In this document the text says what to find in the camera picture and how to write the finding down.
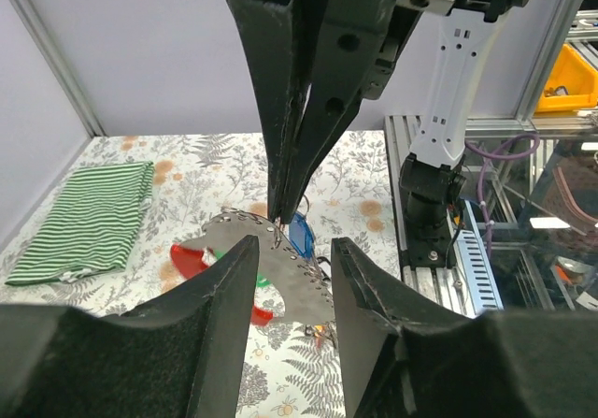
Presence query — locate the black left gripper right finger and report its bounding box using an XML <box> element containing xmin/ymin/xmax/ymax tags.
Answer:
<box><xmin>331</xmin><ymin>238</ymin><xmax>597</xmax><ymax>417</ymax></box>

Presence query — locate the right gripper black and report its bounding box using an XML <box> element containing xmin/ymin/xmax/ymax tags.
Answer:
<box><xmin>225</xmin><ymin>0</ymin><xmax>529</xmax><ymax>220</ymax></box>

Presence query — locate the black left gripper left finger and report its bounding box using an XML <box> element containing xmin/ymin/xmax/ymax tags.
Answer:
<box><xmin>1</xmin><ymin>236</ymin><xmax>259</xmax><ymax>417</ymax></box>

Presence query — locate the metal key holder red handle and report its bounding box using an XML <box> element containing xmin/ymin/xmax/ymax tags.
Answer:
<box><xmin>170</xmin><ymin>208</ymin><xmax>335</xmax><ymax>327</ymax></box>

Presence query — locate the blue key tag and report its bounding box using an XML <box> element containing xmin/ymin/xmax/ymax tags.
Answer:
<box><xmin>288</xmin><ymin>212</ymin><xmax>315</xmax><ymax>259</ymax></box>

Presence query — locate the red key tag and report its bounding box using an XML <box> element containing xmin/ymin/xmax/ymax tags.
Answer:
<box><xmin>304</xmin><ymin>324</ymin><xmax>337</xmax><ymax>349</ymax></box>

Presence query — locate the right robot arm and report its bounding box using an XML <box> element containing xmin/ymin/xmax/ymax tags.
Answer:
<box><xmin>225</xmin><ymin>0</ymin><xmax>529</xmax><ymax>257</ymax></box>

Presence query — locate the green white striped cloth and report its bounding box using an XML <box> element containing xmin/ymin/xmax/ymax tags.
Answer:
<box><xmin>6</xmin><ymin>161</ymin><xmax>155</xmax><ymax>286</ymax></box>

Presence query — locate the yellow storage bin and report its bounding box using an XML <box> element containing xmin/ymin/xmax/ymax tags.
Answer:
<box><xmin>535</xmin><ymin>44</ymin><xmax>597</xmax><ymax>113</ymax></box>

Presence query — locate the aluminium front rail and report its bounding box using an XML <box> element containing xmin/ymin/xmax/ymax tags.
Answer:
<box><xmin>384</xmin><ymin>116</ymin><xmax>475</xmax><ymax>317</ymax></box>

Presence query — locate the white slotted cable duct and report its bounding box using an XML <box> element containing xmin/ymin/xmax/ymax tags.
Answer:
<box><xmin>456</xmin><ymin>201</ymin><xmax>504</xmax><ymax>316</ymax></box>

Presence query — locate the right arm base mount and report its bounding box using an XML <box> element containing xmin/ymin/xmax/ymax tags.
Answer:
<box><xmin>402</xmin><ymin>195</ymin><xmax>454</xmax><ymax>268</ymax></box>

